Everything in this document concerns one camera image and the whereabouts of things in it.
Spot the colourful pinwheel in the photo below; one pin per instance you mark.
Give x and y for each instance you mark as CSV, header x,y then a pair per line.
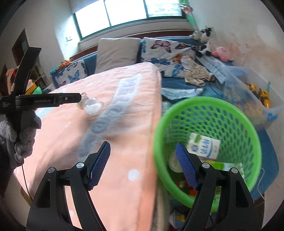
x,y
187,10

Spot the blue patterned cloth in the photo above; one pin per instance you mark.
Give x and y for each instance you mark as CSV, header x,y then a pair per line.
x,y
214,66

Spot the blue sofa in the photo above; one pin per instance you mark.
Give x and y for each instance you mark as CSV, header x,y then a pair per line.
x,y
269,167

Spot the clear plastic toy bin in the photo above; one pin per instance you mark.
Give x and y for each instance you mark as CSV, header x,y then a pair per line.
x,y
236,93

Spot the orange toy on sofa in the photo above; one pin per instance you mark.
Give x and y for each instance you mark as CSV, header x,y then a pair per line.
x,y
61,66

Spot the window with green frame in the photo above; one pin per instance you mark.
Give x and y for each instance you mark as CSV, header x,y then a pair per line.
x,y
92,17

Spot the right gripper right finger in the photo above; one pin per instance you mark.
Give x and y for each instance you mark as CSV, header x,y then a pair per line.
x,y
236,209

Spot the cow plush toy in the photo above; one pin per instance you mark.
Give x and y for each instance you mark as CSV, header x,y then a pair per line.
x,y
204,38

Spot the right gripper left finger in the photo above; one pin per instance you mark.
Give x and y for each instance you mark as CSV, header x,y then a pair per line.
x,y
62,200

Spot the green plush bowl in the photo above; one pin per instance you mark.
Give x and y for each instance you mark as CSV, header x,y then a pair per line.
x,y
38,90

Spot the grey gloved left hand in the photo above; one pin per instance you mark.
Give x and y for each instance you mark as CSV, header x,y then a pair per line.
x,y
15,147

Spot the pink plush toy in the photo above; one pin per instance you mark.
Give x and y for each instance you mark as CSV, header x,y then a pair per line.
x,y
222,53

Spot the patterned baby clothes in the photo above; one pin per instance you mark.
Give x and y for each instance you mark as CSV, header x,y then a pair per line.
x,y
194,73

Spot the grey pillow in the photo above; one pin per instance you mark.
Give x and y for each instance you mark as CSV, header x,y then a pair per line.
x,y
113,53

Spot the left butterfly cushion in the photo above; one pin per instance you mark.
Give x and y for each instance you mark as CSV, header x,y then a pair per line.
x,y
72,73

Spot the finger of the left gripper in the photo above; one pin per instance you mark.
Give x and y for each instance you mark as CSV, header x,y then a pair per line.
x,y
55,99

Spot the right butterfly cushion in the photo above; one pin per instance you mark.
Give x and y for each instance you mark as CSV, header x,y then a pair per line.
x,y
166,55

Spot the yellow toy truck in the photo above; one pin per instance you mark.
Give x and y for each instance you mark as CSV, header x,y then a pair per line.
x,y
262,94

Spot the green plastic mesh basket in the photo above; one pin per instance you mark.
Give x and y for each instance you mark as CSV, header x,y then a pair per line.
x,y
214,118

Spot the butterfly cushion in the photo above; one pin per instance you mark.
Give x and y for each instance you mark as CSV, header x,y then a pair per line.
x,y
166,55
72,73

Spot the white milk carton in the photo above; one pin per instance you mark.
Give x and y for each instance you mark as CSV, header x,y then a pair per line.
x,y
203,146

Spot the clear dome lid cup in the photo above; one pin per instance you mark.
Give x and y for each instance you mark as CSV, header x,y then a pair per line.
x,y
90,105

